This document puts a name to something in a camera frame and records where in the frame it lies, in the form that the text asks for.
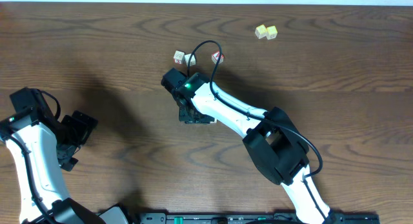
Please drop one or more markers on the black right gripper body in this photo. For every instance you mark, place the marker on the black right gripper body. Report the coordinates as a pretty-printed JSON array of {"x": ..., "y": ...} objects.
[{"x": 194, "y": 117}]

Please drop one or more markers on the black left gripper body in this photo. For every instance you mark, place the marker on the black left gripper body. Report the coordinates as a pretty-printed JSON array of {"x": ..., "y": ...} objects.
[{"x": 68, "y": 160}]

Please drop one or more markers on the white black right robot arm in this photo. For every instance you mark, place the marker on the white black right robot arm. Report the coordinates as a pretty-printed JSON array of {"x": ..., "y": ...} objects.
[{"x": 272, "y": 141}]

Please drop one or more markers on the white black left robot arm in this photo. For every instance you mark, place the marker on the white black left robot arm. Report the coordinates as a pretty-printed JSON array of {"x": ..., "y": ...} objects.
[{"x": 42, "y": 146}]

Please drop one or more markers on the white wooden block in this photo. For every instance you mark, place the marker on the white wooden block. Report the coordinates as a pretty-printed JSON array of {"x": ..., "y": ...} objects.
[{"x": 190, "y": 59}]

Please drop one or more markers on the white block red side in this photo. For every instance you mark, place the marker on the white block red side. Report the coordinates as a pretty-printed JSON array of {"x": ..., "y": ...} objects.
[{"x": 179, "y": 57}]

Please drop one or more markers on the red letter wooden block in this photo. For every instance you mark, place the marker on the red letter wooden block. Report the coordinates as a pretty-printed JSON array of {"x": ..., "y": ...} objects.
[{"x": 217, "y": 57}]

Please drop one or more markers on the pale yellow wooden block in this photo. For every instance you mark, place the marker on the pale yellow wooden block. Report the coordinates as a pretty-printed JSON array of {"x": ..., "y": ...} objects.
[{"x": 261, "y": 31}]

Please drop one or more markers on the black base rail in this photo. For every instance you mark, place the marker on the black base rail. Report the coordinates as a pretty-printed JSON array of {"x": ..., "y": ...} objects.
[{"x": 278, "y": 217}]

